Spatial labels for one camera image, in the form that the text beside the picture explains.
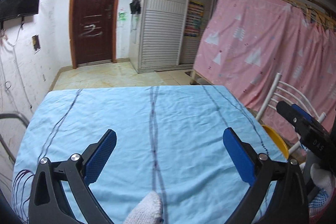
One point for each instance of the white louvered wardrobe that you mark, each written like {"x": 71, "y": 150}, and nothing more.
{"x": 158, "y": 42}

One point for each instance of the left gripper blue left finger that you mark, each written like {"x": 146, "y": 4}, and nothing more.
{"x": 96, "y": 156}

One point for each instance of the colourful wall poster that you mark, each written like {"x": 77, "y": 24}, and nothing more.
{"x": 194, "y": 18}

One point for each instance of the light blue bed sheet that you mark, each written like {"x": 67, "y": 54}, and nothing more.
{"x": 169, "y": 139}

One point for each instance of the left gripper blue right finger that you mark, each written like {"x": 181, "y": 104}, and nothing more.
{"x": 242, "y": 155}

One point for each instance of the white metal chair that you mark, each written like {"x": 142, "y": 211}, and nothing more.
{"x": 282, "y": 91}

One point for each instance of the dark brown door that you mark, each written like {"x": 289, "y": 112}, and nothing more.
{"x": 92, "y": 29}

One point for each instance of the white gloved left hand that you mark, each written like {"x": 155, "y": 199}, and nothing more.
{"x": 148, "y": 211}

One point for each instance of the white gloved right hand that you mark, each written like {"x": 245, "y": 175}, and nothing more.
{"x": 324, "y": 180}

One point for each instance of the pink patterned curtain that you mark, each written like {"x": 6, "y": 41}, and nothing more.
{"x": 247, "y": 42}

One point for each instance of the grey metal chair frame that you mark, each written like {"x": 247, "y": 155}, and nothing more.
{"x": 13, "y": 127}

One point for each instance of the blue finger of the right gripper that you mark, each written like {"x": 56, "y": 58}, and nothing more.
{"x": 307, "y": 116}
{"x": 293, "y": 117}

